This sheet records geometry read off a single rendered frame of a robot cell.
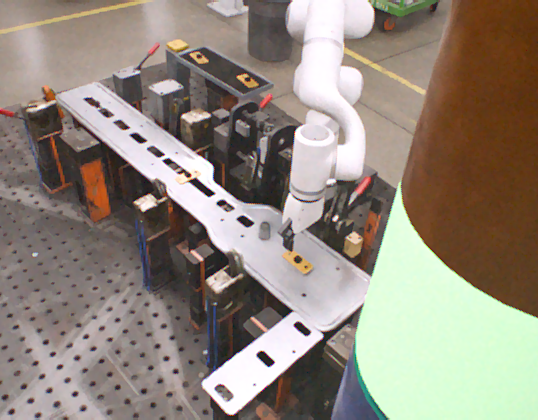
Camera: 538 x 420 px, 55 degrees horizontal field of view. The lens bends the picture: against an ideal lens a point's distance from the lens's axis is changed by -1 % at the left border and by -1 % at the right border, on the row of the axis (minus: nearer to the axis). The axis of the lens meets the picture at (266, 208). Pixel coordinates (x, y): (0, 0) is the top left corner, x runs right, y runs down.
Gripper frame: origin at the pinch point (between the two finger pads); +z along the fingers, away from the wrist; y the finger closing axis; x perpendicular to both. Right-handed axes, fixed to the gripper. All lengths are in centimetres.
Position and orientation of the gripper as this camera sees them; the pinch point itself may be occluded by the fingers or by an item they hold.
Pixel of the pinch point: (300, 237)
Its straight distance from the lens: 132.4
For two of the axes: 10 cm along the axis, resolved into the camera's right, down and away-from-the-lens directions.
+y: -7.2, 4.4, -5.4
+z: -0.5, 7.4, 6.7
